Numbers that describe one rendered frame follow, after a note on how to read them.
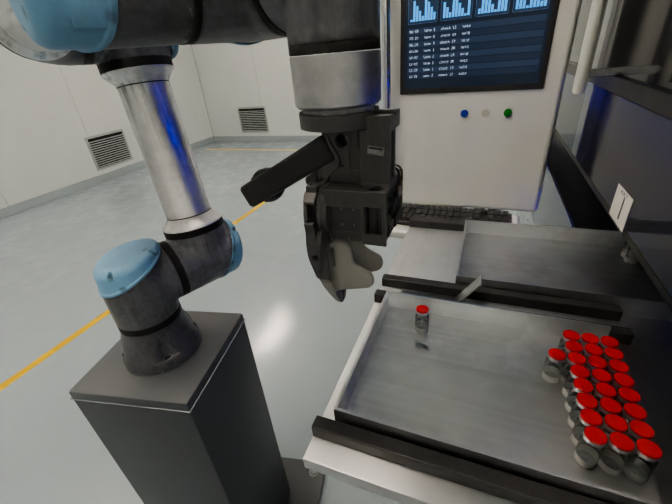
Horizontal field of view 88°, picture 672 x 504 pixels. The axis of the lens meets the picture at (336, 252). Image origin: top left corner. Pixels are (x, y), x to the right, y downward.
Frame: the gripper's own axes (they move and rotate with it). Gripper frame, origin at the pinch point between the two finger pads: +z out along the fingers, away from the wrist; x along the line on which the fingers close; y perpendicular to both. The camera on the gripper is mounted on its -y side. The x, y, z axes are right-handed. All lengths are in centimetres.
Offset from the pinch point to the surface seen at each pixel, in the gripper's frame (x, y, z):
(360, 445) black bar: -7.9, 5.0, 16.1
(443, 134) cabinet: 89, 2, 1
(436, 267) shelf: 35.9, 8.1, 17.5
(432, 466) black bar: -7.9, 13.3, 15.6
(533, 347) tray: 16.0, 25.1, 17.2
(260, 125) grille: 543, -368, 78
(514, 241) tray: 51, 24, 17
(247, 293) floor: 116, -116, 106
